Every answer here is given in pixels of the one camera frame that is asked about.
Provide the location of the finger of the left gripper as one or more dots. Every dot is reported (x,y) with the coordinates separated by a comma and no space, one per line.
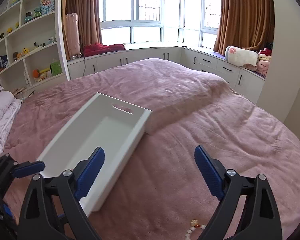
(27,168)

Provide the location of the large bay window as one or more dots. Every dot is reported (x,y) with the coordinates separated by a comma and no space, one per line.
(190,22)

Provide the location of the white rolled pillow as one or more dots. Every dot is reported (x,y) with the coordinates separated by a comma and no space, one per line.
(240,57)

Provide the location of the white wall bookshelf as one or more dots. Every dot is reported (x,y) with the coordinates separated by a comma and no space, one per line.
(31,58)

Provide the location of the pink plush toys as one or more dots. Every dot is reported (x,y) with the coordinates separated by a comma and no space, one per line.
(264,58)

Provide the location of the white storage tray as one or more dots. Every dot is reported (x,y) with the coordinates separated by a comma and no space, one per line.
(104,125)

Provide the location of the brown curtain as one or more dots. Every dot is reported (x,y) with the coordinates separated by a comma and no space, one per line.
(88,22)
(247,24)

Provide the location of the brown left curtain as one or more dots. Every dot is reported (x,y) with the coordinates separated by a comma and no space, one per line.
(88,22)

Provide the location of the red cloth on bench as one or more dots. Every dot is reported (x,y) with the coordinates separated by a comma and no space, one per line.
(98,48)

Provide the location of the pink air purifier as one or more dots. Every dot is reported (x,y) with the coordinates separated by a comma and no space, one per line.
(72,34)

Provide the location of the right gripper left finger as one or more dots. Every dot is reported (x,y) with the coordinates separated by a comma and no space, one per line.
(72,186)

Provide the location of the brown right curtain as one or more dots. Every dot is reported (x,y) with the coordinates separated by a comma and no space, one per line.
(247,24)

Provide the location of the pink bed blanket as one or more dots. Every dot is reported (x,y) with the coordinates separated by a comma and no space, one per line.
(161,189)

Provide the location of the folded white quilt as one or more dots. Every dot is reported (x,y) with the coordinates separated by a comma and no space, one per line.
(9,107)

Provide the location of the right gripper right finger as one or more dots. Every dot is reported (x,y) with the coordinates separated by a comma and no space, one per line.
(224,184)

